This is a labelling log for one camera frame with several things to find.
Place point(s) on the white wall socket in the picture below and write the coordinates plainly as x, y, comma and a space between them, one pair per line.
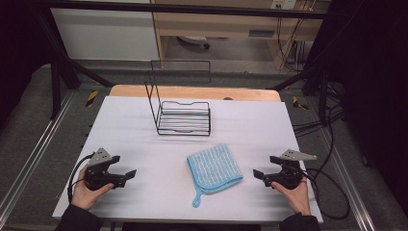
284, 4

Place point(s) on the black metal crossbar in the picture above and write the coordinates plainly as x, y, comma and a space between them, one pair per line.
192, 9

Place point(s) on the light wooden desk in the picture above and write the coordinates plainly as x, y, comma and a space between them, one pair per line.
224, 22

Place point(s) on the person's right hand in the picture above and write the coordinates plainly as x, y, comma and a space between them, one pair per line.
298, 199

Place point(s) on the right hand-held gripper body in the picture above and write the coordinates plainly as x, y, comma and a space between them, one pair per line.
290, 174

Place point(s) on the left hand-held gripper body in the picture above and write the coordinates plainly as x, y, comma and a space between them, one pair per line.
97, 173

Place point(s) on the blue striped dish cloth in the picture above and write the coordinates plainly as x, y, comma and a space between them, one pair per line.
213, 170

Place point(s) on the wooden table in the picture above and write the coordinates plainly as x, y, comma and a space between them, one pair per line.
192, 92

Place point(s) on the black metal stand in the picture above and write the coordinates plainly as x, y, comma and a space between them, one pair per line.
322, 86
56, 86

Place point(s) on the yellow black tape strip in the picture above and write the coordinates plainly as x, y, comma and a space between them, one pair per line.
91, 98
299, 103

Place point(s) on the white chair base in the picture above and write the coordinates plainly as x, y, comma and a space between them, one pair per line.
194, 40

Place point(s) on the white table cover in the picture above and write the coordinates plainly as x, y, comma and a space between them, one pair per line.
160, 199

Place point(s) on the aluminium floor rail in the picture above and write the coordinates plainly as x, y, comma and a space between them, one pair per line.
349, 179
35, 154

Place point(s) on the person's left hand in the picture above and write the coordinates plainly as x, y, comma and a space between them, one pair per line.
84, 195

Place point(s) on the black curtain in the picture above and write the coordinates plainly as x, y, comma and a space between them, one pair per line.
19, 48
375, 80

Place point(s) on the white cabinet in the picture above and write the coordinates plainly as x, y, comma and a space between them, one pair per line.
106, 35

